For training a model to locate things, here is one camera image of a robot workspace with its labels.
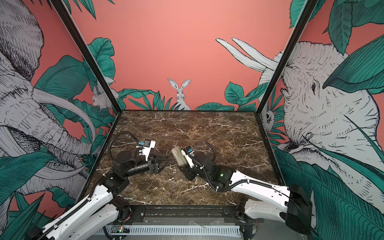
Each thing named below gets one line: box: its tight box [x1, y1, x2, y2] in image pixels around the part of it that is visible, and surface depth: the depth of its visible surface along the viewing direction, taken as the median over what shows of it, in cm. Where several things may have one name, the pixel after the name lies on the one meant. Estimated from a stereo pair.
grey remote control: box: [171, 146, 188, 167], surface depth 73 cm
